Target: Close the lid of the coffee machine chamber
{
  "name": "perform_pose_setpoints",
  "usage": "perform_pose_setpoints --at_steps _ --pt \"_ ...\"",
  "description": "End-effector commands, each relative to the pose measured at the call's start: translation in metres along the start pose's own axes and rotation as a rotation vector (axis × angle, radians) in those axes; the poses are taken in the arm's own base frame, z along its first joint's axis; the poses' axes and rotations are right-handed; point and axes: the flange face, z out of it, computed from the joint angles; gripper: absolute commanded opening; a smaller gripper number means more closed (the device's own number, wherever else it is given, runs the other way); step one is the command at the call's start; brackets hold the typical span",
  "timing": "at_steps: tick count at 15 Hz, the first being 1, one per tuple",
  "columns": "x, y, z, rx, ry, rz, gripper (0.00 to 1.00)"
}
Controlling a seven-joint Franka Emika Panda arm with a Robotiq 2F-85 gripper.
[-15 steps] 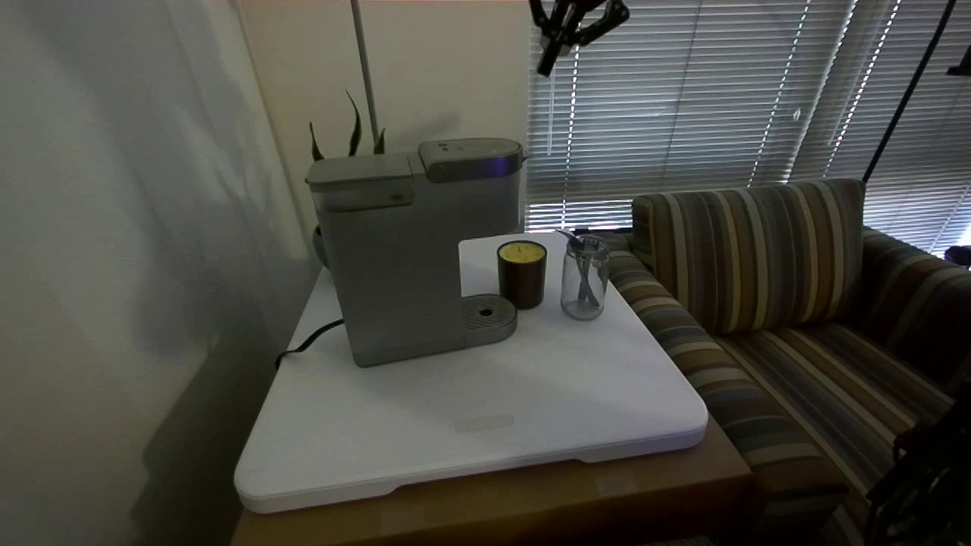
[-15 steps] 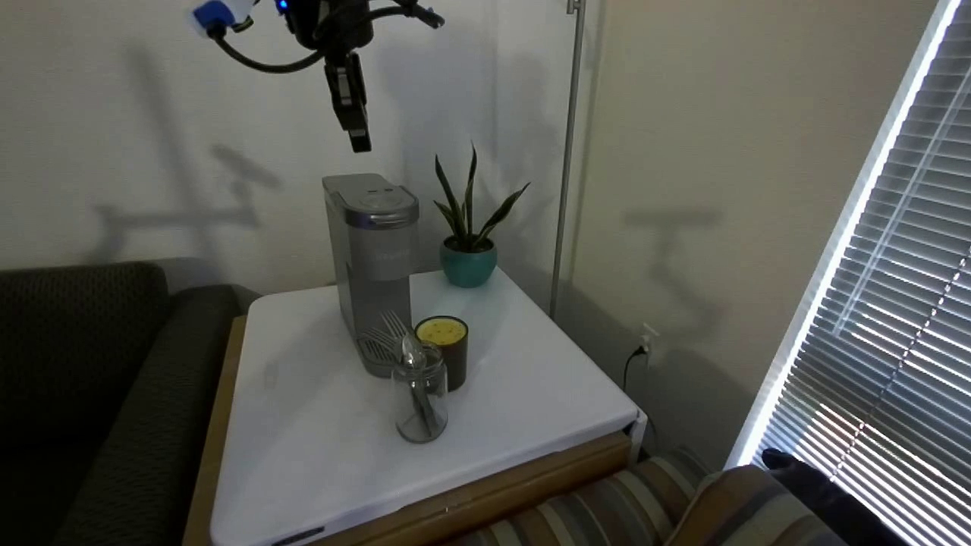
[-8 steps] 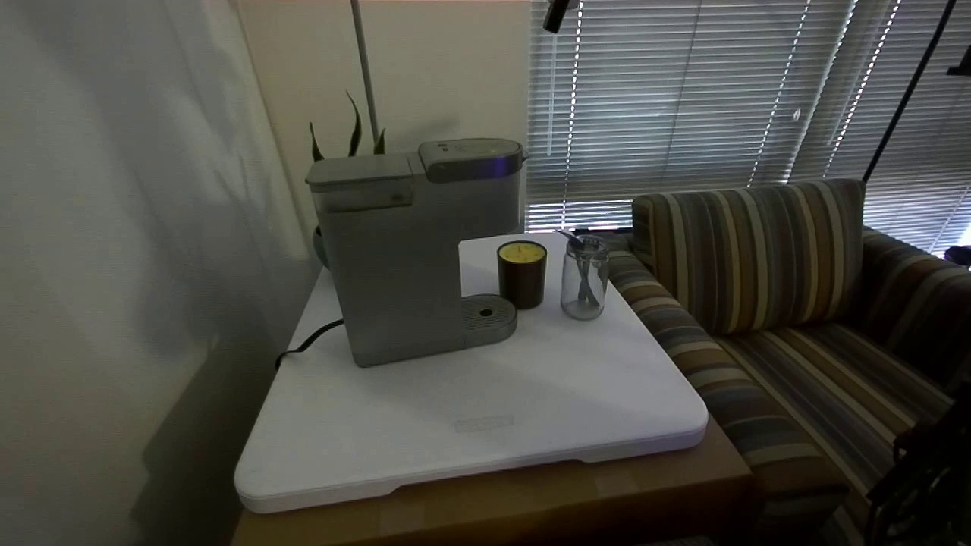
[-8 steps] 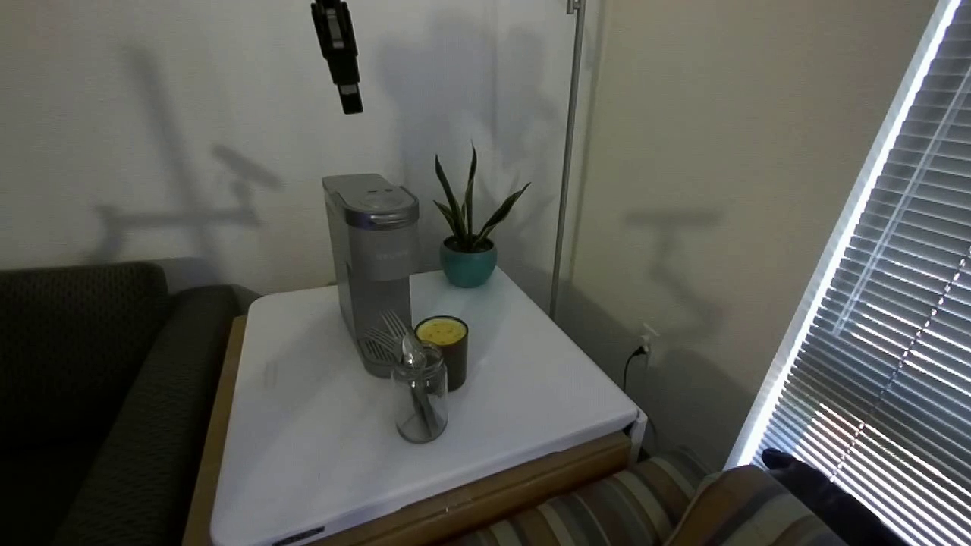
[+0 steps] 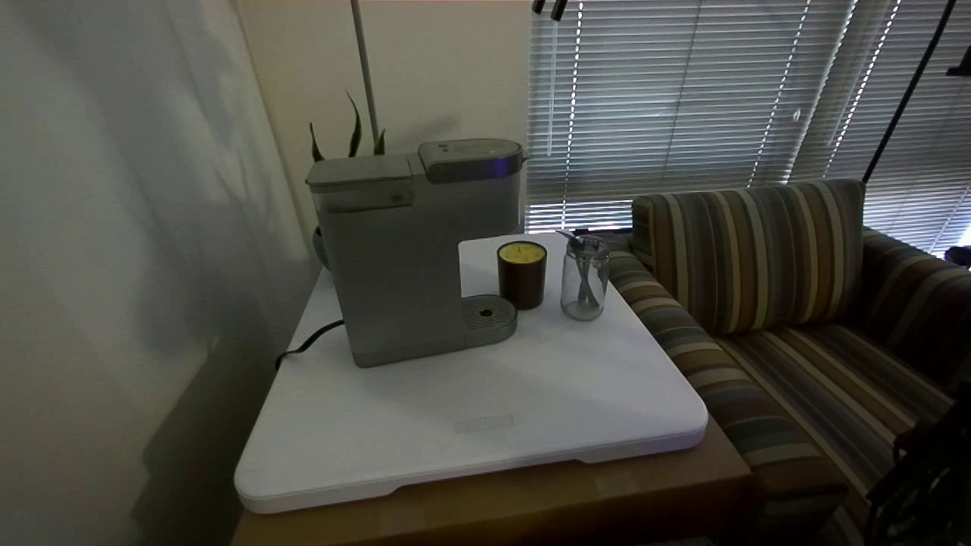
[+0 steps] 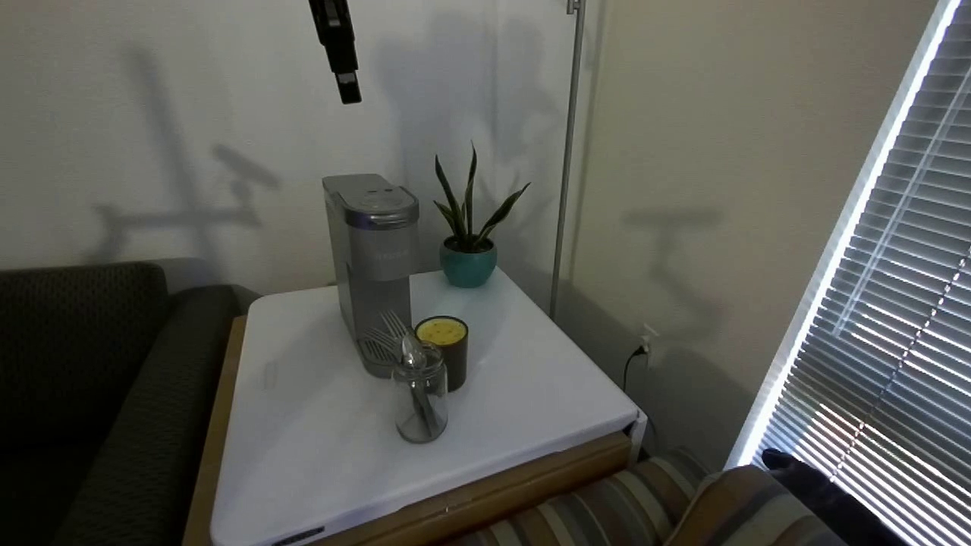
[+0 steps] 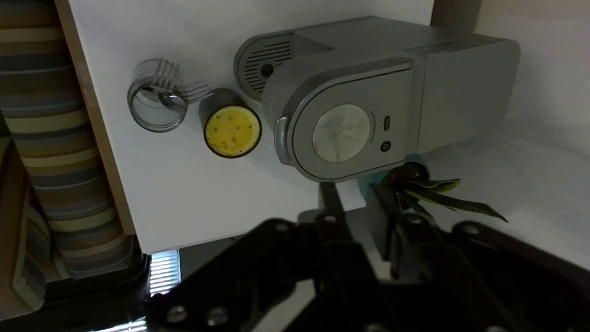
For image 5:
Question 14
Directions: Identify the striped fabric sofa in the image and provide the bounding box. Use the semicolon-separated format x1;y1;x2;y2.
605;179;971;546

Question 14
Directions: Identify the grey coffee machine lid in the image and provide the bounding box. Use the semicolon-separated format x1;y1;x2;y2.
417;137;527;185

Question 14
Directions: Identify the dark candle jar yellow wax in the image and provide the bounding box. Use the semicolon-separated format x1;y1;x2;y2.
495;235;550;311

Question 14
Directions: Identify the black power cable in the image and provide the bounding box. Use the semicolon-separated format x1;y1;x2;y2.
272;316;349;371

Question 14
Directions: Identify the dark frame object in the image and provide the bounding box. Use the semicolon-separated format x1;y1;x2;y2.
861;392;971;546

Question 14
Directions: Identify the grey coffee machine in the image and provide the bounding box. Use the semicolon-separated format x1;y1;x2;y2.
304;137;527;371

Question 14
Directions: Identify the blue handled utensil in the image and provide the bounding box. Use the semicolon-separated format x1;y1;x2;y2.
554;223;606;306

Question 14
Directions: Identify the black slanted stand pole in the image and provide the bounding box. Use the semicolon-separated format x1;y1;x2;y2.
859;0;960;188

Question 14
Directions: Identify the clear glass jar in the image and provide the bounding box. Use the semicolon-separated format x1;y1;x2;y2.
557;240;611;323

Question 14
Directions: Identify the white plastic board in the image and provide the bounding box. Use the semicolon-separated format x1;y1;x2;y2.
235;233;709;517

